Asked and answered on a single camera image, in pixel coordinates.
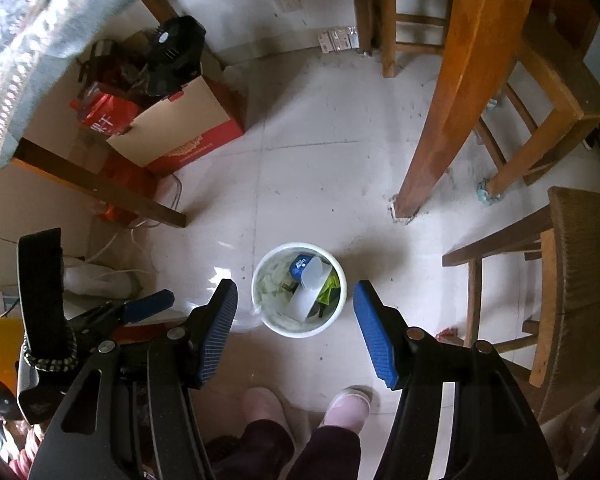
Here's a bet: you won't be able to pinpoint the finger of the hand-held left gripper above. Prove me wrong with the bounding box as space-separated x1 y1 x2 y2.
65 289 176 336

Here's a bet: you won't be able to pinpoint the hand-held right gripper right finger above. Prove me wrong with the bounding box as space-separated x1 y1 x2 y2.
352 280 556 480

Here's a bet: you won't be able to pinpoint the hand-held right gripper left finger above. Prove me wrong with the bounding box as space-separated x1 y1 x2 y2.
27 277 239 480

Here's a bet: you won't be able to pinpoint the white trash bin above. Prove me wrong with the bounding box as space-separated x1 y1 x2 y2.
251 242 347 337

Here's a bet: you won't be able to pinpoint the green snack packet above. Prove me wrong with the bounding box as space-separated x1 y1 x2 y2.
316 275 342 306

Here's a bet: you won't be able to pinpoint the white paper box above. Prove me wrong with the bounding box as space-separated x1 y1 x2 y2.
287 256 332 322

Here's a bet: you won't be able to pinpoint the blue and white cup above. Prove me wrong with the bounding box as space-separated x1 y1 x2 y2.
288 254 316 281

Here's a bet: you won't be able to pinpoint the person's right pink slipper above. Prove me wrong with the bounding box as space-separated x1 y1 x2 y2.
322 386 373 428

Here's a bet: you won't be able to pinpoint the person's pink slipper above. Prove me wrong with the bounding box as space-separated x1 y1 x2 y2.
322 386 373 428
242 386 287 436

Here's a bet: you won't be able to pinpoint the yellow plastic item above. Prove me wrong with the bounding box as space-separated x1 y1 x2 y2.
0 316 26 396

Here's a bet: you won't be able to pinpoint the person's left pink slipper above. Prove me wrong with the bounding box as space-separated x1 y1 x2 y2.
242 386 287 436

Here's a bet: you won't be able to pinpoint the person's left leg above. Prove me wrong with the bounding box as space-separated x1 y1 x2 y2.
215 420 296 480

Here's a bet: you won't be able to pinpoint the person's leg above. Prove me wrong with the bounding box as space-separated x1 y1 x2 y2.
215 420 296 480
285 425 362 480

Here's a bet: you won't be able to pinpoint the person's right leg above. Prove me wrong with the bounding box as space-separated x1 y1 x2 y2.
285 425 362 480

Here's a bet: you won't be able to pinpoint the red plastic bag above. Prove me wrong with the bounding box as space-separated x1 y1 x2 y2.
97 152 156 226

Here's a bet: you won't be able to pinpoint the red cardboard box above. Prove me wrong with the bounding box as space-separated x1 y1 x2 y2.
105 76 245 177

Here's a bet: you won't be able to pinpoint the red gift bag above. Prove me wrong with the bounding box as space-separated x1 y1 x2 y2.
70 94 146 138

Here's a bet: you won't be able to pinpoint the teal rag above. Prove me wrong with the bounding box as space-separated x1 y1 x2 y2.
476 177 506 207

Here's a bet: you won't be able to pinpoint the wooden chair with woven seat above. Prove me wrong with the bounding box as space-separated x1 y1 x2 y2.
442 186 600 426

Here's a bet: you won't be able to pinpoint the floral tablecloth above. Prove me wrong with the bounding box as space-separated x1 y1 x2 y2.
0 0 171 170

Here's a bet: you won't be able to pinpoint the black electric fan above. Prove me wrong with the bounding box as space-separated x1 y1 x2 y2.
144 16 206 97

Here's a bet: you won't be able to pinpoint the wooden table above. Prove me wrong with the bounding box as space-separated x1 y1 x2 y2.
12 0 538 228

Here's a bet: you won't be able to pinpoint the silver hardware packets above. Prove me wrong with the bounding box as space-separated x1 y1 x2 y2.
317 27 358 53

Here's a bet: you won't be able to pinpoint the wooden stool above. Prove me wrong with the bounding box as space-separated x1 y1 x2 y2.
349 0 457 79
472 7 600 201

